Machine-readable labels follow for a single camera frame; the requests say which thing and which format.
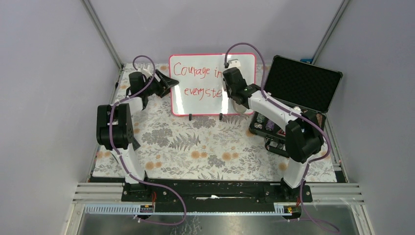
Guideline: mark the aluminium frame front rails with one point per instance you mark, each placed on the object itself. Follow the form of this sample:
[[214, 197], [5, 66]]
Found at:
[[106, 198]]

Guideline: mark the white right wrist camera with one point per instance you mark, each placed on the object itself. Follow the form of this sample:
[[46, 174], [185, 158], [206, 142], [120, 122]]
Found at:
[[233, 63]]

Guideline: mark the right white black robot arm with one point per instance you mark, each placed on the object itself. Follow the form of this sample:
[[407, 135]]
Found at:
[[304, 138]]

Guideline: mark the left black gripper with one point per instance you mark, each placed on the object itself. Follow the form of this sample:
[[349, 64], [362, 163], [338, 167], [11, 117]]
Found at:
[[164, 84]]

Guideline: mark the floral tablecloth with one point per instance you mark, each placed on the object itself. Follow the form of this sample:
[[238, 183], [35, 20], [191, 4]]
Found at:
[[173, 147]]

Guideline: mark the black poker chip case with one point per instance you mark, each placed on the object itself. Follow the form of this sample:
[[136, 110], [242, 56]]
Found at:
[[295, 83]]

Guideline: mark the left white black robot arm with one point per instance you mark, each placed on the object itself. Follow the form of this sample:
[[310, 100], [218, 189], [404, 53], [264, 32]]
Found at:
[[114, 123]]

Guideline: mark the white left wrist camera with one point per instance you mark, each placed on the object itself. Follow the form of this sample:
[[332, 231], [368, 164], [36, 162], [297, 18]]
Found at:
[[145, 71]]

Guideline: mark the grey wiping cloth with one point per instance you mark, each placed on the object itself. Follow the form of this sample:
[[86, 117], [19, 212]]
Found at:
[[239, 108]]

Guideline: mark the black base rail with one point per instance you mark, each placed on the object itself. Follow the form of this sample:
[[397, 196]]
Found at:
[[173, 195]]

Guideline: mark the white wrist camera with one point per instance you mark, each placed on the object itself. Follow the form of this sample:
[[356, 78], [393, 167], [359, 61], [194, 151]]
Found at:
[[145, 71], [233, 63]]

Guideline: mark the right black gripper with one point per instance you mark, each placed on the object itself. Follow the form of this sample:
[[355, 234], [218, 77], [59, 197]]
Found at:
[[227, 87]]

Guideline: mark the pink framed whiteboard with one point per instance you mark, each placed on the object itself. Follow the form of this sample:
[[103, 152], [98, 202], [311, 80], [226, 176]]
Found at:
[[201, 88]]

